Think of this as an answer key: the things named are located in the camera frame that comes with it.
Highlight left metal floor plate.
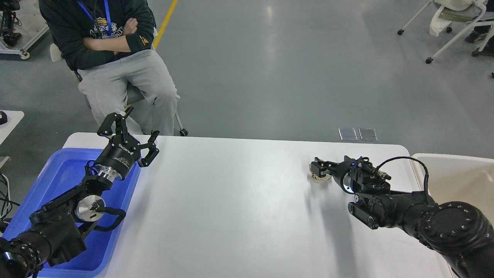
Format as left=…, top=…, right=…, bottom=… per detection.
left=338, top=128, right=358, bottom=141

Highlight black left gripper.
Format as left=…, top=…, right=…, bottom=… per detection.
left=94, top=106, right=159, bottom=181

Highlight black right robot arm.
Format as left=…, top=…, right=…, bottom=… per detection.
left=309, top=156, right=494, bottom=278

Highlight beige plastic bin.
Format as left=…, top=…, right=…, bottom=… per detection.
left=413, top=153, right=494, bottom=223

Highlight beige paper ball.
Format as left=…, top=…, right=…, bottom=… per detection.
left=309, top=162, right=332, bottom=183

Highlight white rolling chair frame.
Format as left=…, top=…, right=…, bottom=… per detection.
left=397, top=0, right=493, bottom=64

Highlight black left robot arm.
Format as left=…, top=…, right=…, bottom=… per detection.
left=1, top=106, right=159, bottom=278

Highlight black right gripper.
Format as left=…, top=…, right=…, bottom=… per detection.
left=310, top=156, right=367, bottom=193

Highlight seated person dark hoodie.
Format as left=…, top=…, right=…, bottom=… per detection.
left=39, top=0, right=180, bottom=136

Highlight white side table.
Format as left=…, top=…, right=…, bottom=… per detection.
left=0, top=110, right=25, bottom=144

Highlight black cables at left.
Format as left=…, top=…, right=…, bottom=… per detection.
left=0, top=172, right=20, bottom=232

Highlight white cart with equipment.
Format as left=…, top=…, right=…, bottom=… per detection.
left=0, top=0, right=48, bottom=60

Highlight blue plastic bin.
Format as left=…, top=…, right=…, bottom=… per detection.
left=3, top=148, right=141, bottom=278

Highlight white chair under person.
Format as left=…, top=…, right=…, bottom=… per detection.
left=49, top=42, right=189, bottom=137

